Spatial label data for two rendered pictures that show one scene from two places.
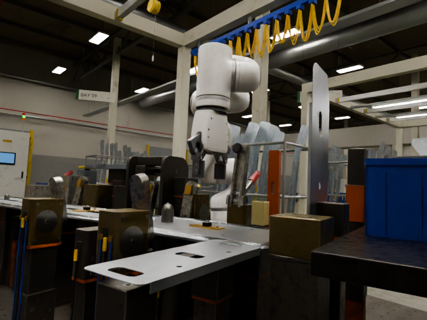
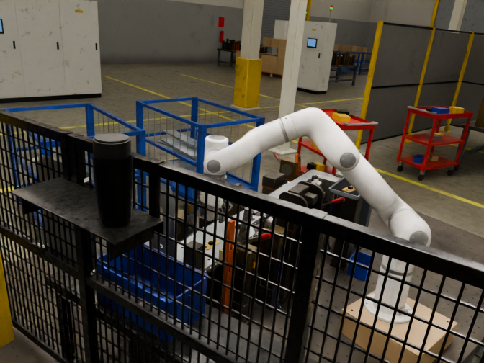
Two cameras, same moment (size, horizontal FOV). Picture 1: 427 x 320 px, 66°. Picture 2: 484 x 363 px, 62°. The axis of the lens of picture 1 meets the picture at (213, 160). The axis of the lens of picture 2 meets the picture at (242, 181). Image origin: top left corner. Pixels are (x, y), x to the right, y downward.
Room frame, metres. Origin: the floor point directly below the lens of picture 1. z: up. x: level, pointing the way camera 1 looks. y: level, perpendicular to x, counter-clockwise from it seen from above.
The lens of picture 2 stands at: (0.84, -1.40, 1.83)
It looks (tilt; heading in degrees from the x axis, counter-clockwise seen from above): 21 degrees down; 88
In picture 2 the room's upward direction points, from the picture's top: 5 degrees clockwise
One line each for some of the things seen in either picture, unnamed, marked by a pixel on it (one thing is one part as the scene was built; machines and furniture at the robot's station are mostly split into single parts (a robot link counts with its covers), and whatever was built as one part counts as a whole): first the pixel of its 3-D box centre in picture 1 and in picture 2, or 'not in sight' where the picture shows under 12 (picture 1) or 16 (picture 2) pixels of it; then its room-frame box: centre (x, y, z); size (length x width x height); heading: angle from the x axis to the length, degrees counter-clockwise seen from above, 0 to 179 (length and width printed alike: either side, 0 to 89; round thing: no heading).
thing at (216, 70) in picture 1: (215, 73); (215, 155); (0.79, 0.00, 1.38); 0.09 x 0.08 x 0.13; 89
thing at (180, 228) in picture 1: (81, 211); (269, 206); (1.05, 0.42, 1.00); 1.38 x 0.22 x 0.02; 56
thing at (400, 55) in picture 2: not in sight; (419, 86); (4.13, 5.89, 1.00); 3.44 x 0.14 x 2.00; 40
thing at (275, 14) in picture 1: (249, 39); not in sight; (4.08, -0.39, 2.98); 2.51 x 0.07 x 0.60; 40
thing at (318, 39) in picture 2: not in sight; (316, 50); (3.20, 11.10, 1.22); 0.80 x 0.54 x 2.45; 131
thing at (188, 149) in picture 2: not in sight; (196, 151); (0.48, 2.85, 0.47); 1.20 x 0.80 x 0.95; 131
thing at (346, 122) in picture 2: not in sight; (333, 153); (2.04, 3.09, 0.49); 0.81 x 0.46 x 0.98; 114
